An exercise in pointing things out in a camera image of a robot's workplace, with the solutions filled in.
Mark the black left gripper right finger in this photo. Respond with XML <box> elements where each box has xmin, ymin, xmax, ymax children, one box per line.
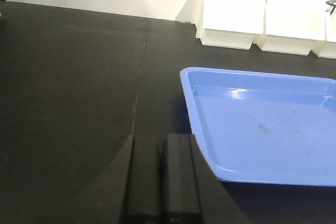
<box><xmin>162</xmin><ymin>134</ymin><xmax>202</xmax><ymax>223</ymax></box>

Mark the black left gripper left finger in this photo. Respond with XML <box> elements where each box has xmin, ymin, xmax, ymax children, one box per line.
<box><xmin>120</xmin><ymin>135</ymin><xmax>161</xmax><ymax>223</ymax></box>

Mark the blue plastic tray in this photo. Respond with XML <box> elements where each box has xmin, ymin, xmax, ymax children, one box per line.
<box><xmin>180</xmin><ymin>67</ymin><xmax>335</xmax><ymax>187</ymax></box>

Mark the white left storage bin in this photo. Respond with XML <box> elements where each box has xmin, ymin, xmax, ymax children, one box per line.
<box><xmin>175</xmin><ymin>0</ymin><xmax>265</xmax><ymax>50</ymax></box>

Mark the white storage bin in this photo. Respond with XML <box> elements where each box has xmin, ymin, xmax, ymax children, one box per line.
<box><xmin>311</xmin><ymin>13</ymin><xmax>336</xmax><ymax>59</ymax></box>
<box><xmin>175</xmin><ymin>0</ymin><xmax>265</xmax><ymax>50</ymax></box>
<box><xmin>254</xmin><ymin>5</ymin><xmax>326</xmax><ymax>56</ymax></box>

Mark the white middle storage bin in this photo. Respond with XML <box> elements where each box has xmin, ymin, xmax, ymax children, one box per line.
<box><xmin>254</xmin><ymin>5</ymin><xmax>326</xmax><ymax>56</ymax></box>

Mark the white right storage bin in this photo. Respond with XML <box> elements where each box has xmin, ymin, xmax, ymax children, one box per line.
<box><xmin>311</xmin><ymin>13</ymin><xmax>336</xmax><ymax>59</ymax></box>

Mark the black metal tripod stand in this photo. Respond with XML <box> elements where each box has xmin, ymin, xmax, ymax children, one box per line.
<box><xmin>325</xmin><ymin>0</ymin><xmax>336</xmax><ymax>16</ymax></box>

